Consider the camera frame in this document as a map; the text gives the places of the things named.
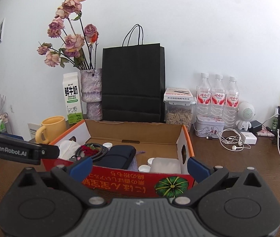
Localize red felt flower decoration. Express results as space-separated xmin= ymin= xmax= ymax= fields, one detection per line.
xmin=79 ymin=146 xmax=99 ymax=157

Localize large white bottle cap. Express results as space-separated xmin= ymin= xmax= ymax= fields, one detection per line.
xmin=138 ymin=165 xmax=151 ymax=173

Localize white charger block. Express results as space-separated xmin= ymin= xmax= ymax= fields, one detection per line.
xmin=240 ymin=132 xmax=257 ymax=145

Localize dark navy zip case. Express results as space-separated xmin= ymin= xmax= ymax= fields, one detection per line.
xmin=93 ymin=145 xmax=136 ymax=170

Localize clear seed storage container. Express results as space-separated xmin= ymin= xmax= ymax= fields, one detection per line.
xmin=163 ymin=87 xmax=196 ymax=130

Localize water bottle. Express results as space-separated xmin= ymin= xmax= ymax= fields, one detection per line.
xmin=223 ymin=76 xmax=239 ymax=128
xmin=211 ymin=74 xmax=226 ymax=117
xmin=196 ymin=73 xmax=212 ymax=116

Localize white robot figurine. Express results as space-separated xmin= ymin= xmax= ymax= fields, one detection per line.
xmin=235 ymin=102 xmax=256 ymax=131

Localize decorated tin box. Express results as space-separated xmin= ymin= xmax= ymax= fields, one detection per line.
xmin=194 ymin=115 xmax=224 ymax=139

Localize black paper bag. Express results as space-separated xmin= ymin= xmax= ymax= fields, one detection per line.
xmin=102 ymin=24 xmax=166 ymax=122

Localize white earphones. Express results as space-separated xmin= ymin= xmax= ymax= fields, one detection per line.
xmin=217 ymin=128 xmax=251 ymax=152

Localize dried rose bouquet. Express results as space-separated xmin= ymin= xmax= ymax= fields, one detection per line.
xmin=37 ymin=0 xmax=99 ymax=71

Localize purple linen pouch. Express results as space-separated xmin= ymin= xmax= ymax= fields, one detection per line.
xmin=127 ymin=151 xmax=145 ymax=172

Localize white milk carton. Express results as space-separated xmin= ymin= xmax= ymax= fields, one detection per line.
xmin=63 ymin=72 xmax=83 ymax=125

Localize red cardboard box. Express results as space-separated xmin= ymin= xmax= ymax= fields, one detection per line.
xmin=52 ymin=119 xmax=195 ymax=198

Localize middle water bottle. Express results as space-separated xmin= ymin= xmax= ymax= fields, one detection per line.
xmin=211 ymin=74 xmax=226 ymax=117

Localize yellow ceramic mug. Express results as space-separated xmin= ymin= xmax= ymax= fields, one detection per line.
xmin=35 ymin=116 xmax=67 ymax=144

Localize cotton swab plastic container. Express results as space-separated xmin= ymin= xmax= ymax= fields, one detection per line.
xmin=150 ymin=157 xmax=181 ymax=174

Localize white round disc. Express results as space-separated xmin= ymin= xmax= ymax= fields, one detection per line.
xmin=147 ymin=157 xmax=154 ymax=166

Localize purple ceramic vase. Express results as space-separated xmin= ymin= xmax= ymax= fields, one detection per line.
xmin=81 ymin=68 xmax=103 ymax=121

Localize black power adapter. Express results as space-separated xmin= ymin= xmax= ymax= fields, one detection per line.
xmin=248 ymin=120 xmax=262 ymax=134

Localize right water bottle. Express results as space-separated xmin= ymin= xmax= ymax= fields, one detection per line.
xmin=223 ymin=76 xmax=239 ymax=128

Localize left water bottle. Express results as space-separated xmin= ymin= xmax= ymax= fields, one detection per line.
xmin=196 ymin=73 xmax=212 ymax=116

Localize small white bottle cap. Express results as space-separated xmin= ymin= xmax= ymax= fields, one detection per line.
xmin=103 ymin=142 xmax=113 ymax=149

